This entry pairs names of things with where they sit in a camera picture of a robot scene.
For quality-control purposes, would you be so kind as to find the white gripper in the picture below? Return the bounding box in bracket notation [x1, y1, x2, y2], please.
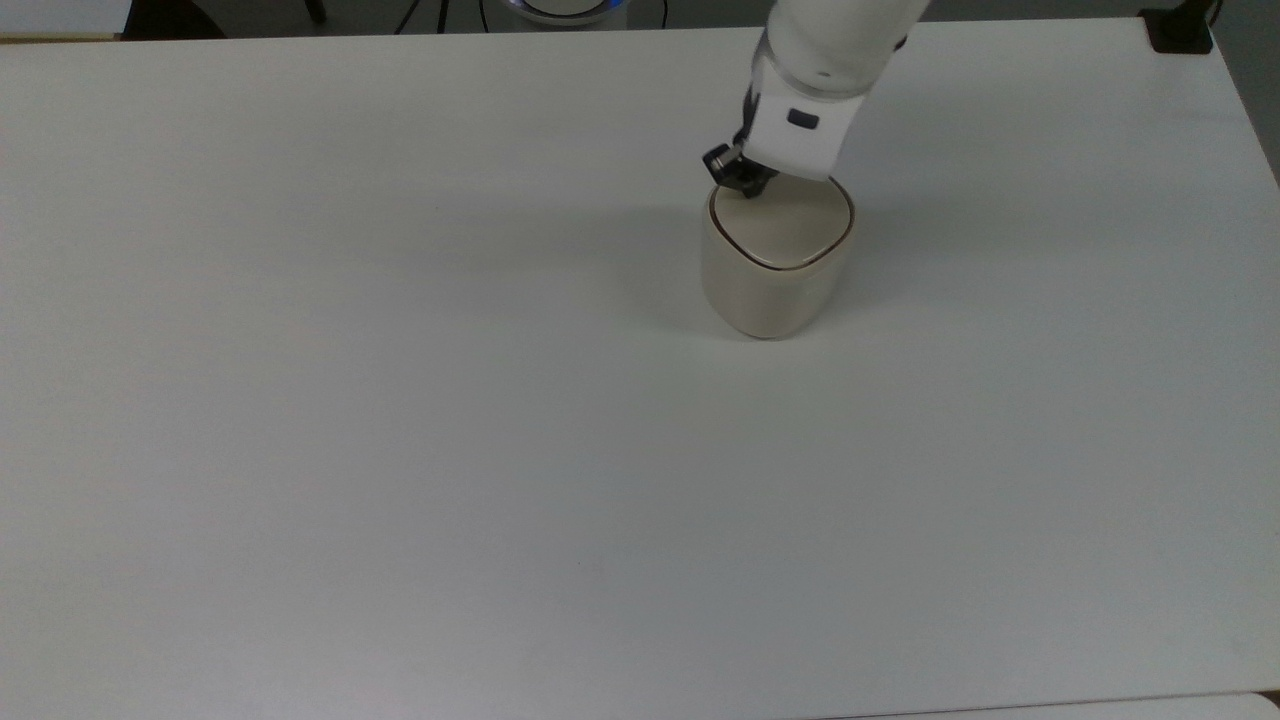
[702, 58, 863, 200]

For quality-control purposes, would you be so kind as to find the black cable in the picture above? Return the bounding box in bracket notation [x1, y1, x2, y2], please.
[394, 0, 451, 34]

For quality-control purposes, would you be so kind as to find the cream ceramic cup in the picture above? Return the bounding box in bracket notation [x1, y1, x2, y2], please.
[699, 176, 857, 341]

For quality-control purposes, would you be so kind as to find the dark chair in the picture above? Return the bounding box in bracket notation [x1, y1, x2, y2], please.
[118, 0, 229, 41]

